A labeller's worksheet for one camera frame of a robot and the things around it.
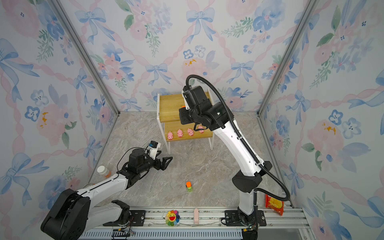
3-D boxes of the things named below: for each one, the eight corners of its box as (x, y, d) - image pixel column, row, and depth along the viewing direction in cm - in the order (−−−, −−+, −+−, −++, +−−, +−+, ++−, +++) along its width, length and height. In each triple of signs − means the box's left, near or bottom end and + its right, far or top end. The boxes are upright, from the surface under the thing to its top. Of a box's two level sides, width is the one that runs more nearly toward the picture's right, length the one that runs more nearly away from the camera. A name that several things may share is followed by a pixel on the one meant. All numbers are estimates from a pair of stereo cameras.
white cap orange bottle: (102, 178, 89) (95, 172, 82) (105, 171, 91) (98, 165, 85) (110, 178, 89) (103, 172, 82) (112, 171, 91) (105, 165, 85)
